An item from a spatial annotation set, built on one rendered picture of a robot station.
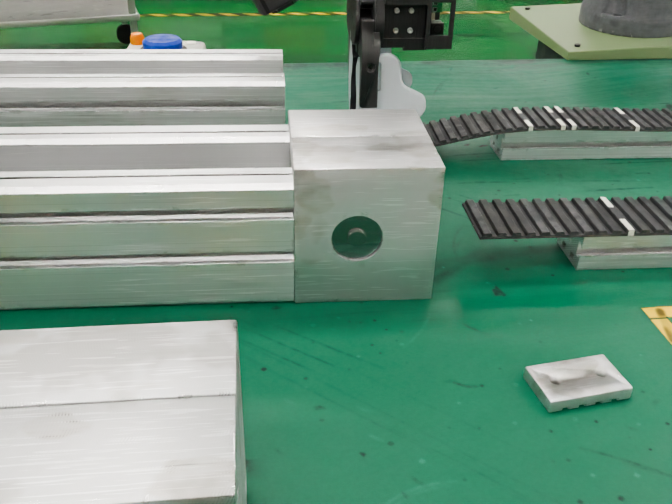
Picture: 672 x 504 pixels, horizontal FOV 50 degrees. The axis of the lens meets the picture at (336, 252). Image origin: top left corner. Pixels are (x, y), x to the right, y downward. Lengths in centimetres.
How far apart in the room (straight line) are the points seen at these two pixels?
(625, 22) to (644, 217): 60
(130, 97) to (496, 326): 34
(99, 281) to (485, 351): 24
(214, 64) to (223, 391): 45
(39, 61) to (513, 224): 43
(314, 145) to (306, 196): 4
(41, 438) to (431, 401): 22
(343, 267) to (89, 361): 21
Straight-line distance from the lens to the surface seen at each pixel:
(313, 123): 49
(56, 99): 63
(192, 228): 44
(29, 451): 26
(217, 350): 28
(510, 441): 39
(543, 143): 71
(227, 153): 50
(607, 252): 55
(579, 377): 43
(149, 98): 62
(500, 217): 52
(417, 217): 45
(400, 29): 63
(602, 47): 107
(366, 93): 61
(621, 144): 74
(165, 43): 77
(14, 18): 359
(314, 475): 36
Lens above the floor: 105
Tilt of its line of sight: 31 degrees down
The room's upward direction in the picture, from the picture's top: 2 degrees clockwise
